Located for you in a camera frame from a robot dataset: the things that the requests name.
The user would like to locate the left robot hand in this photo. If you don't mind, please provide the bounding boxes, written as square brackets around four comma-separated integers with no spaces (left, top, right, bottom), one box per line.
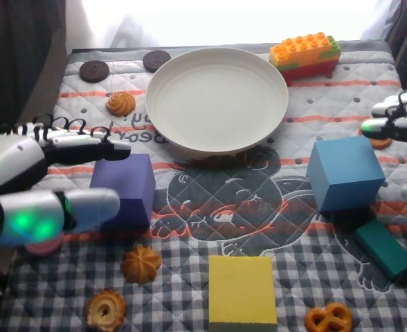
[0,116,132,246]

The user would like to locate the blue cube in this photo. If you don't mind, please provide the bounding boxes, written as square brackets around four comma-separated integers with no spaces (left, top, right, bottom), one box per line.
[307,136,387,213]

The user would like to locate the purple cube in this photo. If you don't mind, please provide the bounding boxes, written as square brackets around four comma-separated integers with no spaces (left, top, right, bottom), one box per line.
[89,153,156,231]

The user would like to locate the white round plate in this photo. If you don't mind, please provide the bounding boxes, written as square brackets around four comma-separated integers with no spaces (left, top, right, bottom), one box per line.
[145,47,290,155]

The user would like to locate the yellow cube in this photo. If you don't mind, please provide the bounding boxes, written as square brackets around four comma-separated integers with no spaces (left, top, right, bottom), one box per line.
[208,255,278,332]

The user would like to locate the round flat tan biscuit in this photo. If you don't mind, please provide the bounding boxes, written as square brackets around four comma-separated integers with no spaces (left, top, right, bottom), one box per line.
[358,128,393,150]

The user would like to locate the pink round cookie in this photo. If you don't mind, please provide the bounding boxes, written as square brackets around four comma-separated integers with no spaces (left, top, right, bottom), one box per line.
[23,233,65,256]

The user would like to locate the chocolate sandwich cookie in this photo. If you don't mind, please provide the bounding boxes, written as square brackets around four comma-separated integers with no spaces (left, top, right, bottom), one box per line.
[79,60,109,83]
[142,50,172,73]

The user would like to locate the golden swirl cookie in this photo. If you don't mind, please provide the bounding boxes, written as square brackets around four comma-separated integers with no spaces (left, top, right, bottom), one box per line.
[106,91,136,117]
[120,244,163,285]

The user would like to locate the orange green red brick toy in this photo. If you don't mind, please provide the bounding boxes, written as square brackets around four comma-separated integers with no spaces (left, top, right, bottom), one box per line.
[269,31,341,87]

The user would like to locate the teal rectangular block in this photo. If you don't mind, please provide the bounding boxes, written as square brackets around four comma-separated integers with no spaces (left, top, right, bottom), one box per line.
[354,220,407,280]

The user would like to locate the grey quilt with bear print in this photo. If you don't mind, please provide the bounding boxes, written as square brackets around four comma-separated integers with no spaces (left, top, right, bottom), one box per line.
[0,41,407,332]

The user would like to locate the pretzel shaped cookie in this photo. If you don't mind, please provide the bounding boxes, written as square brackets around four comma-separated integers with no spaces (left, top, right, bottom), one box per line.
[304,302,353,332]

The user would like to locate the golden ring cookie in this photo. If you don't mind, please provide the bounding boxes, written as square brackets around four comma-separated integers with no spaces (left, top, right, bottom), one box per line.
[86,289,127,331]

